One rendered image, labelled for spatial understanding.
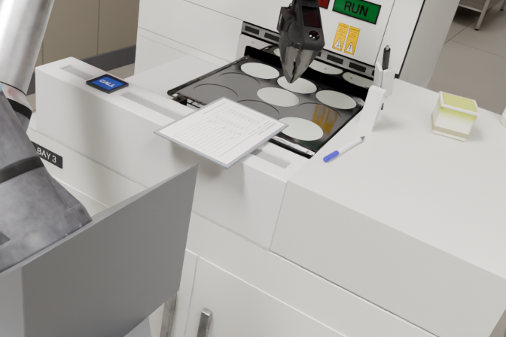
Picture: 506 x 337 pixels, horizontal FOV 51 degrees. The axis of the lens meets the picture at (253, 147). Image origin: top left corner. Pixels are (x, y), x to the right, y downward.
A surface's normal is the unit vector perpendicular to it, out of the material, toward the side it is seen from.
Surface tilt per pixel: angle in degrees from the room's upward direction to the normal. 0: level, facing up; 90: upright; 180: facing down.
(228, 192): 90
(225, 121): 0
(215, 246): 90
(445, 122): 90
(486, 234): 0
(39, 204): 27
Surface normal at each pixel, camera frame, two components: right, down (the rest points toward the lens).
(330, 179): 0.18, -0.85
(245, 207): -0.48, 0.36
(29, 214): 0.40, -0.50
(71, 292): 0.83, 0.40
